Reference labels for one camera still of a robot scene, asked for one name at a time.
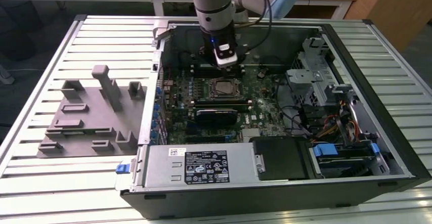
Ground silver CPU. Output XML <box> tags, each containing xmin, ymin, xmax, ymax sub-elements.
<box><xmin>215</xmin><ymin>82</ymin><xmax>237</xmax><ymax>95</ymax></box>

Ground metal socket cover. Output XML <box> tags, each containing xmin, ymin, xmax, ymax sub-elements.
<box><xmin>209</xmin><ymin>78</ymin><xmax>243</xmax><ymax>101</ymax></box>

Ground CPU socket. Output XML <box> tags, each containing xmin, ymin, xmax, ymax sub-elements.
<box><xmin>207</xmin><ymin>77</ymin><xmax>245</xmax><ymax>102</ymax></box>

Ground metal drive cage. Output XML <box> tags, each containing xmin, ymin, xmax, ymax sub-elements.
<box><xmin>286</xmin><ymin>37</ymin><xmax>355</xmax><ymax>108</ymax></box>

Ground green motherboard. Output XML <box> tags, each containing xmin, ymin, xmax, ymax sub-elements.
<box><xmin>162</xmin><ymin>63</ymin><xmax>289</xmax><ymax>146</ymax></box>

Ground silver chipset heatsink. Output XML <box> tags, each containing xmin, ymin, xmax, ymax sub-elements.
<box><xmin>242</xmin><ymin>128</ymin><xmax>263</xmax><ymax>138</ymax></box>

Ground black expansion slot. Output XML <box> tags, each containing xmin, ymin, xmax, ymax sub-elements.
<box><xmin>187</xmin><ymin>135</ymin><xmax>231</xmax><ymax>144</ymax></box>

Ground grey parts rack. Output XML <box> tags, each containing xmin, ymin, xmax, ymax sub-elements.
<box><xmin>37</xmin><ymin>64</ymin><xmax>149</xmax><ymax>159</ymax></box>

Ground silver power supply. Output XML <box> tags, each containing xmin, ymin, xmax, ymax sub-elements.
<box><xmin>135</xmin><ymin>143</ymin><xmax>269</xmax><ymax>192</ymax></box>

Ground hard disk in blue carrier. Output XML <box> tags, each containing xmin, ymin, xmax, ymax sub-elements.
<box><xmin>313</xmin><ymin>144</ymin><xmax>381</xmax><ymax>178</ymax></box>

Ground wooden cabinet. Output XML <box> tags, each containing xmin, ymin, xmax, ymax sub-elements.
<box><xmin>345</xmin><ymin>0</ymin><xmax>432</xmax><ymax>52</ymax></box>

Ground black PC case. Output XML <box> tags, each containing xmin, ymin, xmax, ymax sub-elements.
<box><xmin>117</xmin><ymin>19</ymin><xmax>432</xmax><ymax>221</ymax></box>

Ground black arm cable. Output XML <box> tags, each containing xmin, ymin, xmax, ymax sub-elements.
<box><xmin>237</xmin><ymin>0</ymin><xmax>274</xmax><ymax>57</ymax></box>

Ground multicolour power wires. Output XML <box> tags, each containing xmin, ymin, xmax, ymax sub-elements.
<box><xmin>313</xmin><ymin>101</ymin><xmax>361</xmax><ymax>143</ymax></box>

